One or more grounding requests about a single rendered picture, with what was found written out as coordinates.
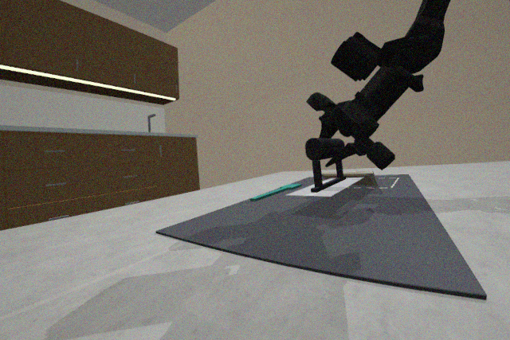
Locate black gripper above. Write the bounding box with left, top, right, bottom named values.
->
left=306, top=88, right=395, bottom=170

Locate teal trowel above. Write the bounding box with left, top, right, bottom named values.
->
left=250, top=184, right=301, bottom=201

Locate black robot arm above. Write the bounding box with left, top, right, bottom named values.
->
left=328, top=0, right=450, bottom=140

